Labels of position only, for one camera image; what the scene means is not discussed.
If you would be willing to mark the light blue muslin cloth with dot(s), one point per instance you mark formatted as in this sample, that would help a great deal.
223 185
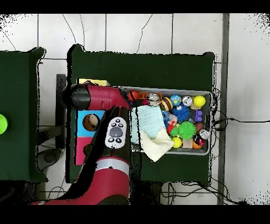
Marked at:
149 120

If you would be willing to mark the cream muslin cloth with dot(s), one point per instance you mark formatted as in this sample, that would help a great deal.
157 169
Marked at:
156 145

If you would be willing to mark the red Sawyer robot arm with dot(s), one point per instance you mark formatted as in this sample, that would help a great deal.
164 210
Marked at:
105 98

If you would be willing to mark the wooden box with three holes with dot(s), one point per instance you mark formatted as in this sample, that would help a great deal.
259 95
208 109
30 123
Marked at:
84 114

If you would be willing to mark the shallow metal mesh bin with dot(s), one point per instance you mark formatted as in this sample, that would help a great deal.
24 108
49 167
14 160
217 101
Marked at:
189 91

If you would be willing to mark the orange ball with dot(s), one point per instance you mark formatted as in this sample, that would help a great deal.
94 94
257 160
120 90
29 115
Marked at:
134 95

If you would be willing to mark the crushed silver can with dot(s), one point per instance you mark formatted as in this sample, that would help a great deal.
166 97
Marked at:
153 99

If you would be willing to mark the toy hamburger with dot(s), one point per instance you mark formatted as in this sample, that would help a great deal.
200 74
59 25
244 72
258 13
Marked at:
166 104

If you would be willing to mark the globe print ball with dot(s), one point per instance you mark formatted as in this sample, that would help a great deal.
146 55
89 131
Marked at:
175 99

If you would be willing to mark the dark green tablecloth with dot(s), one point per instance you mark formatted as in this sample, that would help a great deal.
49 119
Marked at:
147 69
19 69

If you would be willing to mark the dark blue spiky ball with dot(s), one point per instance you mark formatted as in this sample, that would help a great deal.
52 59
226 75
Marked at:
180 113

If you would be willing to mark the large green spiky ball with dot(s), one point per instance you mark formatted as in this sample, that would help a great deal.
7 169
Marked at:
187 130

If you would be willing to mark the yellow ball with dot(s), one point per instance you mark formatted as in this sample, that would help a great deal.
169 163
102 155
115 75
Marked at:
199 101

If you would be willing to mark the green plastic cup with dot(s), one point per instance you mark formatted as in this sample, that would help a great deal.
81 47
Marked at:
3 124

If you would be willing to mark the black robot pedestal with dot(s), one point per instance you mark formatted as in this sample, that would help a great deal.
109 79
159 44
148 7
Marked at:
149 193

